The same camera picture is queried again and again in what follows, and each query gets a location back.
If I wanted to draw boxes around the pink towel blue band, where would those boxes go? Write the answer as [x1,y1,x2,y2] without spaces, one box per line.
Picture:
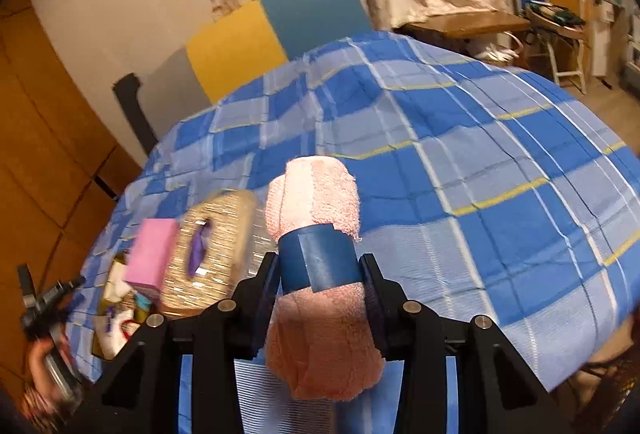
[265,156,384,402]

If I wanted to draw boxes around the gold metal tray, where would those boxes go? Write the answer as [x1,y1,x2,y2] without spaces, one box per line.
[91,250,154,362]

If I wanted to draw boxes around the pink cardboard box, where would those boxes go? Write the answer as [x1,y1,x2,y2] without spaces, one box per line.
[124,218,179,300]

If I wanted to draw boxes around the wooden wardrobe panels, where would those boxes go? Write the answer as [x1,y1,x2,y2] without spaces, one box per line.
[1,0,140,376]

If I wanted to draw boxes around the blue plaid tablecloth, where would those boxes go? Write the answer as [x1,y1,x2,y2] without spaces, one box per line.
[64,31,640,434]

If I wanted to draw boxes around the black rolled mat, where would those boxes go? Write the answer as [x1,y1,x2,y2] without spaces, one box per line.
[113,73,157,154]

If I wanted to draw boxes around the grey yellow blue sofa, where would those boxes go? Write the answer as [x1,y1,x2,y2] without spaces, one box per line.
[137,0,373,139]

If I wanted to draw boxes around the wooden side table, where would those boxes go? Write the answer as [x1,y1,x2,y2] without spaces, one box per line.
[397,12,530,40]

